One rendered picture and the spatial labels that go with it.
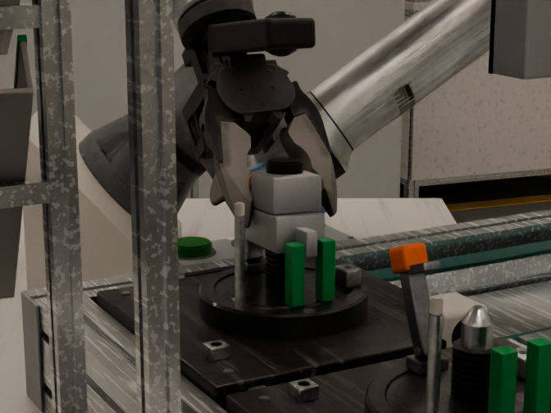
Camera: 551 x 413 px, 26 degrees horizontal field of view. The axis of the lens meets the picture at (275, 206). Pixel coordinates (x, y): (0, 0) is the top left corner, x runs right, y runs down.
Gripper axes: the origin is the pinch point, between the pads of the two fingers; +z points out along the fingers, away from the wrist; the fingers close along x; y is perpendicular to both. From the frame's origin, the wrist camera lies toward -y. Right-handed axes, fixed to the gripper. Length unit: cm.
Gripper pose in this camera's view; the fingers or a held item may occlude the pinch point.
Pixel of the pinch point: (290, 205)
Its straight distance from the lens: 99.2
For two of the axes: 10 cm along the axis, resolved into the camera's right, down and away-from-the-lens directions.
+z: 2.9, 8.9, -3.6
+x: -8.8, 1.1, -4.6
